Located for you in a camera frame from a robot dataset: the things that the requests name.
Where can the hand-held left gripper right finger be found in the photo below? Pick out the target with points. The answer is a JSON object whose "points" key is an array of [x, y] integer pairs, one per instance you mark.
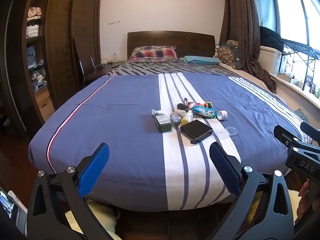
{"points": [[222, 166]]}

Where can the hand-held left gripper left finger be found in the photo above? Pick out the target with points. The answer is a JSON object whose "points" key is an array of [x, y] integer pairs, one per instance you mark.
{"points": [[96, 166]]}

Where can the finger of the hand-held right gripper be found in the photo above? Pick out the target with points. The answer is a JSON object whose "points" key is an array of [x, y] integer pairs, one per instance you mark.
{"points": [[311, 131], [283, 133]]}

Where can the person's right hand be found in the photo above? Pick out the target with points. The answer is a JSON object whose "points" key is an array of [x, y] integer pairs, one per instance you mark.
{"points": [[304, 200]]}

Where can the clear plastic lid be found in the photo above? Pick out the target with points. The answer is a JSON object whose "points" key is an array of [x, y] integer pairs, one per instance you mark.
{"points": [[221, 134]]}

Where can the clear plastic box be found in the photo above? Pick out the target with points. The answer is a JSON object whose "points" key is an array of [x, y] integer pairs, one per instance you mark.
{"points": [[231, 131]]}

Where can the black box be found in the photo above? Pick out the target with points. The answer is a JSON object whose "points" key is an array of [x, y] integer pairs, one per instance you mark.
{"points": [[196, 130]]}

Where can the white tape roll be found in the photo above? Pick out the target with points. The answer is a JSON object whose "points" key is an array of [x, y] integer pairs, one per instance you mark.
{"points": [[222, 115]]}

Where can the cream fluffy rug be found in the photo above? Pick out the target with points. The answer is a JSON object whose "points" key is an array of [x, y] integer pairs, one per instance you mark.
{"points": [[100, 220]]}

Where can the blue snack packet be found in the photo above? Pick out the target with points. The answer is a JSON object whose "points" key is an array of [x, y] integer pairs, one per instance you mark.
{"points": [[203, 112]]}

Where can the yellow bottle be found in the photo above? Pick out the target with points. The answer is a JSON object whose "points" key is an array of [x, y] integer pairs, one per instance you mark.
{"points": [[187, 118]]}

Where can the dark plush ball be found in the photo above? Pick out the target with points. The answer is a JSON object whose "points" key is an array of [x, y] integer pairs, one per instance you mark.
{"points": [[182, 106]]}

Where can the green tin box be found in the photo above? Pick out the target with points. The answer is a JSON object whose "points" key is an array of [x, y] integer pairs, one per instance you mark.
{"points": [[163, 123]]}

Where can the white storage box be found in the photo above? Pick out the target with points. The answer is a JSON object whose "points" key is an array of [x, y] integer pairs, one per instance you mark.
{"points": [[270, 60]]}

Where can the black metal rack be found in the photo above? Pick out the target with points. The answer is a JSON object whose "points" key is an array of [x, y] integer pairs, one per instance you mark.
{"points": [[300, 52]]}

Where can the crumpled white paper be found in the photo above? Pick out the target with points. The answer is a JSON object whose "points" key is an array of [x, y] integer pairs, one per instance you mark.
{"points": [[156, 112]]}

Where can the dark wooden nightstand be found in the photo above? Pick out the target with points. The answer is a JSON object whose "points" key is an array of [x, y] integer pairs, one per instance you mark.
{"points": [[96, 73]]}

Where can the white-framed phone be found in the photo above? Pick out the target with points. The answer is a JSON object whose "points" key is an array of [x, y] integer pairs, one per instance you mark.
{"points": [[10, 207]]}

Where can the black jacket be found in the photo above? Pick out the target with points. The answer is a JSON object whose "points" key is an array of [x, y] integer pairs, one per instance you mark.
{"points": [[270, 38]]}

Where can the teal pillow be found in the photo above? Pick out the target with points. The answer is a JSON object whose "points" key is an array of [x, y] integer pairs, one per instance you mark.
{"points": [[201, 60]]}

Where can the brown curtain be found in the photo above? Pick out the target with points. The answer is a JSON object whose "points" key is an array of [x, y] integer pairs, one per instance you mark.
{"points": [[241, 30]]}

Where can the grey zigzag patterned sheet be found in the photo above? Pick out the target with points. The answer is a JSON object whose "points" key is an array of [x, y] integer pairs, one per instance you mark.
{"points": [[162, 68]]}

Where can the window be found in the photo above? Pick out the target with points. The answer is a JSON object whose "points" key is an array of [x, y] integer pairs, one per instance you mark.
{"points": [[290, 10]]}

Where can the plaid pillow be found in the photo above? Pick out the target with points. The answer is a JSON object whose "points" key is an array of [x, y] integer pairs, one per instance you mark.
{"points": [[153, 52]]}

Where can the dark wooden wardrobe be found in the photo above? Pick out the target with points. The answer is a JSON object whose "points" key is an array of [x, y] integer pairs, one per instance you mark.
{"points": [[65, 42]]}

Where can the blue folded clothes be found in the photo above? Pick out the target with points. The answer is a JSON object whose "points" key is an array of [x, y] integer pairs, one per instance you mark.
{"points": [[31, 56]]}

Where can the dark wooden headboard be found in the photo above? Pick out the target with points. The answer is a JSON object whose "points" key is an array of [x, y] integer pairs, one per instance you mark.
{"points": [[170, 38]]}

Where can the white striped folded clothes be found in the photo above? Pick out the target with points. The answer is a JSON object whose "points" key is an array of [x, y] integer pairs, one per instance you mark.
{"points": [[32, 31]]}

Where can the pink folded clothes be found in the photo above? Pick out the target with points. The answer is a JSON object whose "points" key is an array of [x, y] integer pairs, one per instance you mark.
{"points": [[34, 12]]}

